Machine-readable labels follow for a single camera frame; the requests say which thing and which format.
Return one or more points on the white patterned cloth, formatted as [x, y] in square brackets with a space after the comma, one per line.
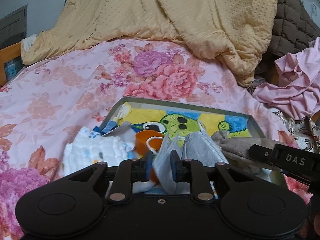
[28, 41]

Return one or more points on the brown quilted blanket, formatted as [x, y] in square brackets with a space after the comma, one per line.
[290, 17]

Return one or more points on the grey face mask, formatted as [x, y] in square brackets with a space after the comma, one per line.
[197, 147]

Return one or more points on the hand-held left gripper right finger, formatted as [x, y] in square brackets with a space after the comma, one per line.
[174, 165]

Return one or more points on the orange and white packet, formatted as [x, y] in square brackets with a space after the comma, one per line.
[147, 141]

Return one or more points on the grey shallow tray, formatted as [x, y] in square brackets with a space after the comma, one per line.
[255, 127]

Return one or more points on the white printed gauze towel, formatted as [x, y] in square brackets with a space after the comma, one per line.
[100, 147]

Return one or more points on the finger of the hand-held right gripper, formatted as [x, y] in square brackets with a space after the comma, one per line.
[262, 153]

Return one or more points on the pink crumpled cloth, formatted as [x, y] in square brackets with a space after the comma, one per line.
[295, 87]

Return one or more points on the pink floral bedsheet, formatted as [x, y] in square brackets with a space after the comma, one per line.
[62, 92]

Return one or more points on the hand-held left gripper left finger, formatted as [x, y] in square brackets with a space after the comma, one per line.
[149, 163]

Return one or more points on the yellow dotted quilt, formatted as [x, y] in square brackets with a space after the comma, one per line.
[150, 12]

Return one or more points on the colourful cartoon towel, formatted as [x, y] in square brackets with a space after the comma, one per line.
[155, 116]

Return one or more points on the small grey cloth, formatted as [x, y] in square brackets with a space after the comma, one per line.
[120, 128]

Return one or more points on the beige grey sock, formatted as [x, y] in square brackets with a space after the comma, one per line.
[235, 147]

